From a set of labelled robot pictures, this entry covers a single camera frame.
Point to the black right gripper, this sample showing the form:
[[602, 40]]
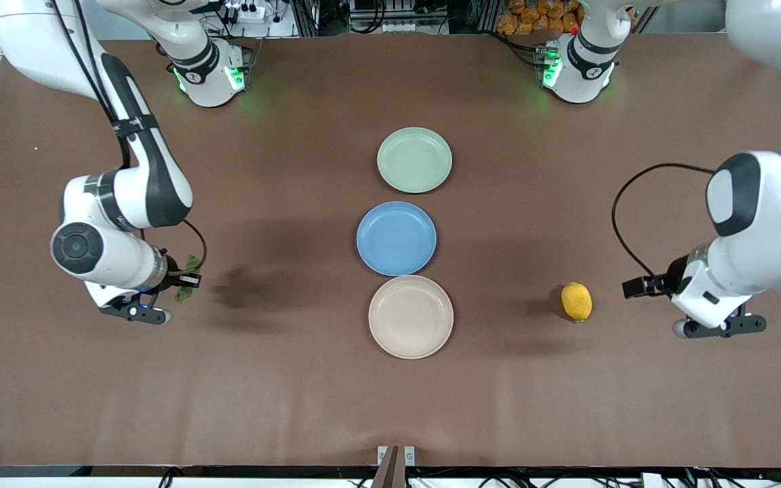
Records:
[[173, 270]]

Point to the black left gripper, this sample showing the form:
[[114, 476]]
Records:
[[673, 275]]

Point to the green lettuce leaf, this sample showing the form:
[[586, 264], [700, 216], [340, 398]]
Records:
[[184, 294]]

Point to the yellow lemon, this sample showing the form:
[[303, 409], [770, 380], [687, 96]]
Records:
[[577, 301]]

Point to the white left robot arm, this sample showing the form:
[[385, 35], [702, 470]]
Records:
[[763, 224]]

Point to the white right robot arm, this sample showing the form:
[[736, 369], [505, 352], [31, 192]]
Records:
[[126, 196]]

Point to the brown table cover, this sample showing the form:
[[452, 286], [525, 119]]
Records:
[[295, 379]]

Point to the blue plate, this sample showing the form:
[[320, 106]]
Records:
[[396, 238]]

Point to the beige plate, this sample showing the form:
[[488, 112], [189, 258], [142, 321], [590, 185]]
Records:
[[411, 317]]

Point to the light green plate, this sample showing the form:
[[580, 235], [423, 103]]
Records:
[[415, 160]]

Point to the white power strip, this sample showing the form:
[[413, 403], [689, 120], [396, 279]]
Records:
[[249, 12]]

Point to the bag of orange fruits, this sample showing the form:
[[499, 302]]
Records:
[[533, 17]]

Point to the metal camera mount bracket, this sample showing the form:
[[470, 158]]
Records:
[[396, 464]]

